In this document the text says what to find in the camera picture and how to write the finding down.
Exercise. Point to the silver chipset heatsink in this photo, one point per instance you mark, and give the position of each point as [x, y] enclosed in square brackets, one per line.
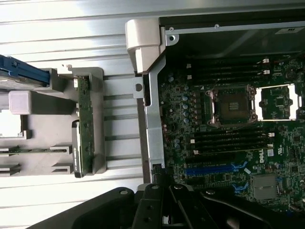
[265, 187]

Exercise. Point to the grey plastic parts rack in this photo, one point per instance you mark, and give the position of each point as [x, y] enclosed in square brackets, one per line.
[47, 124]

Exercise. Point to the metal socket cover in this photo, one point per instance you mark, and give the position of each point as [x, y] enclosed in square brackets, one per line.
[276, 88]

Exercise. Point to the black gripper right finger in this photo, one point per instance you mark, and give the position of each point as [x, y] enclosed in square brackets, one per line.
[238, 212]

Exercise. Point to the green Dell motherboard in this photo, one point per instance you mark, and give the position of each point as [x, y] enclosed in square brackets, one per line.
[293, 143]

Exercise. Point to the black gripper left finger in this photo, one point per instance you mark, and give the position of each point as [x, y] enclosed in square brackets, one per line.
[147, 207]

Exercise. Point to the open black PC case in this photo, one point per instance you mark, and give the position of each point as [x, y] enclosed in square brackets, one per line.
[152, 119]

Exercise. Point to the blue expansion slot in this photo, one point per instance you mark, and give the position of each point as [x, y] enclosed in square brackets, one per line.
[209, 170]

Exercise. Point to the CPU socket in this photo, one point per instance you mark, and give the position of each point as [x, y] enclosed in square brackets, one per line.
[231, 105]

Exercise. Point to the green RAM stick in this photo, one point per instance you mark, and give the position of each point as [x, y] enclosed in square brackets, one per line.
[28, 150]

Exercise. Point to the long black expansion slot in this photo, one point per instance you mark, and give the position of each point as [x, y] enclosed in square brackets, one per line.
[209, 158]

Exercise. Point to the silver CPU chip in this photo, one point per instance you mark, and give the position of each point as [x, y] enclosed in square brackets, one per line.
[9, 124]

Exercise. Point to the hard disk in blue frame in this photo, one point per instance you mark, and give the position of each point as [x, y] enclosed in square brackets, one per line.
[23, 71]

